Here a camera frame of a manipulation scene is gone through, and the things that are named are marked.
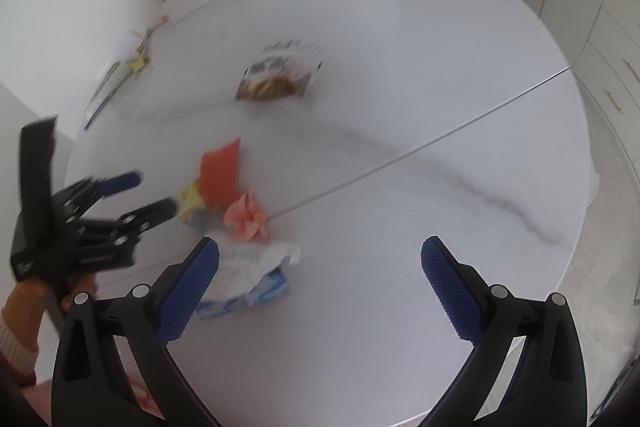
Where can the orange packet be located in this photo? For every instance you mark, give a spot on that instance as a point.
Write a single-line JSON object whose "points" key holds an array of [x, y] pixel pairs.
{"points": [[220, 172]]}

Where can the blue tissue packet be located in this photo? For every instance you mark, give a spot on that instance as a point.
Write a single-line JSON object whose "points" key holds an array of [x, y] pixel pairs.
{"points": [[265, 289]]}

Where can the yellow paper scrap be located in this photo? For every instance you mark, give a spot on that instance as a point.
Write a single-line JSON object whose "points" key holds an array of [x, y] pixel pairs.
{"points": [[189, 204]]}

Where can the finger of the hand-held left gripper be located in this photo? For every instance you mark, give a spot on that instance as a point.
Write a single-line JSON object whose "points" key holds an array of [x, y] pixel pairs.
{"points": [[155, 212], [122, 181]]}

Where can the pink crumpled paper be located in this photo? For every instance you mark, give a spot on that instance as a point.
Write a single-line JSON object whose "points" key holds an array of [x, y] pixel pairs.
{"points": [[245, 217]]}

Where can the clear plastic snack bag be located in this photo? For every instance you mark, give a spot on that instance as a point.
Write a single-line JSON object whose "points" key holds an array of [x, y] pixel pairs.
{"points": [[275, 79]]}

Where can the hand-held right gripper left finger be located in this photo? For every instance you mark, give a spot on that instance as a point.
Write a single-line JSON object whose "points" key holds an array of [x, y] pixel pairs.
{"points": [[187, 292]]}

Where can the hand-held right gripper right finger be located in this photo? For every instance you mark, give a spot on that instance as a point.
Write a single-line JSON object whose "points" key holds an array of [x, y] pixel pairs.
{"points": [[452, 292]]}

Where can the yellow sticky notes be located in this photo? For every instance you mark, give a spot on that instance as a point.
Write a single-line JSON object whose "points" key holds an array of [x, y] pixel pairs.
{"points": [[138, 63]]}

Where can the person's left forearm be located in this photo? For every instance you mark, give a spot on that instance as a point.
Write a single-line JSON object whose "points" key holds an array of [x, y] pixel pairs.
{"points": [[15, 357]]}

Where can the person's left hand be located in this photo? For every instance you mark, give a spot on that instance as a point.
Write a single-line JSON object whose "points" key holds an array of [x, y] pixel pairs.
{"points": [[27, 307]]}

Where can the beige drawer cabinet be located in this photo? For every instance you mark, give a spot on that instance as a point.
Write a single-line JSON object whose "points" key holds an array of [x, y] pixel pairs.
{"points": [[612, 72]]}

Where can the white crumpled tissue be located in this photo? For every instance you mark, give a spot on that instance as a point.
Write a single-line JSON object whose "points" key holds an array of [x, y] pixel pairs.
{"points": [[245, 264]]}

